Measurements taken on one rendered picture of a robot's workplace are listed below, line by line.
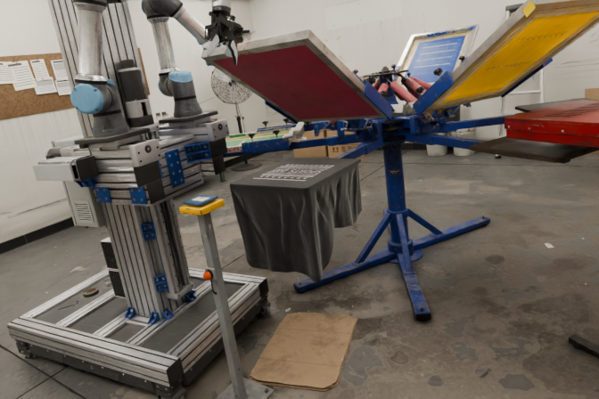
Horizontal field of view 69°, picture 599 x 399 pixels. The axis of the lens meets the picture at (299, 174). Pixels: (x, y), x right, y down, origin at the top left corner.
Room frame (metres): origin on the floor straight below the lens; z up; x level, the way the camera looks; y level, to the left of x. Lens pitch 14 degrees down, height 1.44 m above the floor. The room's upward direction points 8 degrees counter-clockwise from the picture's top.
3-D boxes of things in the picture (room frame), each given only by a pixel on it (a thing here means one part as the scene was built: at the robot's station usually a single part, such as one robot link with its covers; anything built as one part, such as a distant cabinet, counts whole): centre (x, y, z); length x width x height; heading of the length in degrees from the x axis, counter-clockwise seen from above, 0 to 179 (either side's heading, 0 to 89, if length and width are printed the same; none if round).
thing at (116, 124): (1.91, 0.78, 1.31); 0.15 x 0.15 x 0.10
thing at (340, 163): (2.02, 0.01, 0.95); 0.48 x 0.44 x 0.01; 143
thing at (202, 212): (1.69, 0.41, 0.48); 0.22 x 0.22 x 0.96; 53
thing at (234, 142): (3.03, 0.24, 1.05); 1.08 x 0.61 x 0.23; 83
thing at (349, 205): (1.91, -0.16, 0.74); 0.46 x 0.04 x 0.42; 143
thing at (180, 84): (2.35, 0.55, 1.42); 0.13 x 0.12 x 0.14; 36
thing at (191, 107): (2.34, 0.54, 1.31); 0.15 x 0.15 x 0.10
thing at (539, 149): (2.30, -0.92, 0.91); 1.34 x 0.40 x 0.08; 23
